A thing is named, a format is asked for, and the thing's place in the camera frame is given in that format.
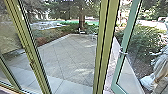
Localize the long low garden hedge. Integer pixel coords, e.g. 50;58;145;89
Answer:
31;24;81;48

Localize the white outdoor bench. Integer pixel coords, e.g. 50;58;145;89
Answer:
78;29;87;36

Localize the green garden bush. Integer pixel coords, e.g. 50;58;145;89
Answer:
114;23;166;63

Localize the small grey outdoor bench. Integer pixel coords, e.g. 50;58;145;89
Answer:
90;32;99;42

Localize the large tree trunk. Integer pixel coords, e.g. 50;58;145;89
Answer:
78;6;87;33

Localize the green framed glass door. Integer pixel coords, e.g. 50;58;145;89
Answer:
0;0;144;94

